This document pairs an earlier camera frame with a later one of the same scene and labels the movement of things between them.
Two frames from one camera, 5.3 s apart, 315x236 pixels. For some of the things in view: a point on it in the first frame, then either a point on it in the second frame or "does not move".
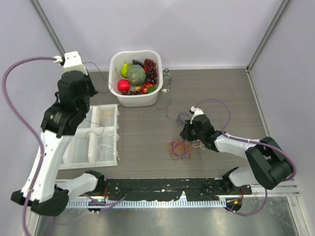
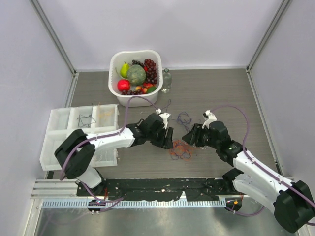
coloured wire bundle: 179,148 does not move
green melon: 136,74 does not move
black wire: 107,92 -> 86,120
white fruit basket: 147,100 does not move
